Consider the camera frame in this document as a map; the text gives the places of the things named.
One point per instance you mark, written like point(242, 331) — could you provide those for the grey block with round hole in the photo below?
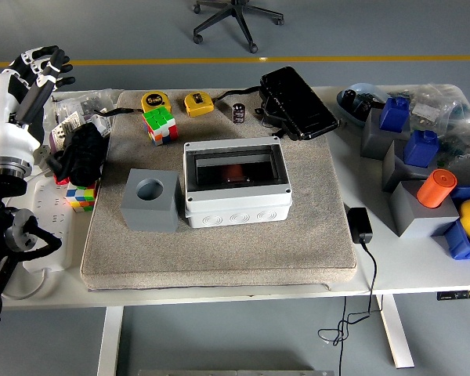
point(149, 215)

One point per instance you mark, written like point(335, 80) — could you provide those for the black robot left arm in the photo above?
point(0, 184)

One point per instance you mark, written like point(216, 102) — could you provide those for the white power strip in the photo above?
point(55, 203)

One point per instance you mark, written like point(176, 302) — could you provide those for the large multicoloured puzzle cube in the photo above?
point(158, 119)

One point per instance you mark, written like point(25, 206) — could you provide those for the light blue bowl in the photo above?
point(366, 88)

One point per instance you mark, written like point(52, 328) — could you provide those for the grey-brown mat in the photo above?
point(278, 254)

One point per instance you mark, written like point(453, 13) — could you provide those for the yellow tape measure black label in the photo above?
point(154, 101)

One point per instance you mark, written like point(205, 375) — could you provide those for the black office chair base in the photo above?
point(243, 19)

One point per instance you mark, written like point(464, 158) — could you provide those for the small black capacitor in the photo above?
point(239, 113)

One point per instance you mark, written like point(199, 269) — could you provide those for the grey holder block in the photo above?
point(393, 172)
point(372, 141)
point(415, 219)

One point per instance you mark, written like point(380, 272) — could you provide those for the clear bags of small hardware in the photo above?
point(86, 102)

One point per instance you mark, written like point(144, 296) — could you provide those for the white table leg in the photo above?
point(395, 333)
point(109, 340)

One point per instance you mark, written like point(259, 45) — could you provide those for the blue plastic bin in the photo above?
point(460, 246)

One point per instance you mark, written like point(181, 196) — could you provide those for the yellow tape measure plain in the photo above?
point(197, 103)

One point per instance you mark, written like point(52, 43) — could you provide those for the white labelled device box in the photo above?
point(62, 131)

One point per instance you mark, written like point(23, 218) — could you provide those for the blue plastic block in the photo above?
point(421, 149)
point(393, 113)

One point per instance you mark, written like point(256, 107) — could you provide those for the small multicoloured puzzle cube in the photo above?
point(80, 197)

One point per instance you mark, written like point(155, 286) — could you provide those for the black table control panel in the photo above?
point(454, 295)

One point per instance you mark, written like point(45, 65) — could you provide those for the small white breaker module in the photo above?
point(100, 123)

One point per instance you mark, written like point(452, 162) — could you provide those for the clear plastic bags of parts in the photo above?
point(434, 102)

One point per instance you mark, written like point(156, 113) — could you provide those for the black power adapter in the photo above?
point(359, 225)

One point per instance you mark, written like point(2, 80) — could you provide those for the orange cylinder battery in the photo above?
point(234, 172)
point(434, 190)

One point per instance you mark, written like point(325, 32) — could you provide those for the white junction box with lid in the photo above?
point(239, 213)

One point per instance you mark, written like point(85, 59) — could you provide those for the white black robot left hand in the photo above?
point(11, 137)

